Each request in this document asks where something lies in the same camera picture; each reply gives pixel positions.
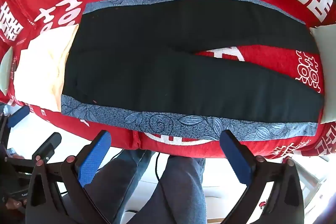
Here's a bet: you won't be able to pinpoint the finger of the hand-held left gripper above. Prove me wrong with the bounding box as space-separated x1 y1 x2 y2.
32 133 62 159
6 105 31 129

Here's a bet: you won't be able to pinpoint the person's right leg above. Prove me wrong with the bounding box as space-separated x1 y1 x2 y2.
126 156 206 224

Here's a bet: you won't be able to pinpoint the black cable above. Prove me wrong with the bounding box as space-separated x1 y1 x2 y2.
154 152 163 184

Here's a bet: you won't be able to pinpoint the person's left leg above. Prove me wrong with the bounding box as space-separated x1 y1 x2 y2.
85 149 158 224

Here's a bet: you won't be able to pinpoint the black pants with floral trim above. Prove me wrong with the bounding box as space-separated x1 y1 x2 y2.
61 0 325 142

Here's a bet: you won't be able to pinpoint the cream folded cloth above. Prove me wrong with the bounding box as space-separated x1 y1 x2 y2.
14 24 80 112

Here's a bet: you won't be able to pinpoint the person's left hand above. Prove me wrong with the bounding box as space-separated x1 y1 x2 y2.
3 198 28 215

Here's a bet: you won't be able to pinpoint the person's leg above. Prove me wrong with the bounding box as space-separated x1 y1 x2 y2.
85 149 158 224
126 156 206 224

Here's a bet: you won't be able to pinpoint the white frame furniture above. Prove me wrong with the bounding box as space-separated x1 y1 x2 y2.
295 153 332 205

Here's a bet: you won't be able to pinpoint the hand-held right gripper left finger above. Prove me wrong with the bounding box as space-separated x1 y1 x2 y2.
26 130 116 224

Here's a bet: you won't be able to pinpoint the white pillow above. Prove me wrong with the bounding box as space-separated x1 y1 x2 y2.
0 47 14 96
310 23 336 125

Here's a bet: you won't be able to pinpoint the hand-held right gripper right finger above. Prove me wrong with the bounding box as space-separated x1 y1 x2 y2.
220 130 307 224

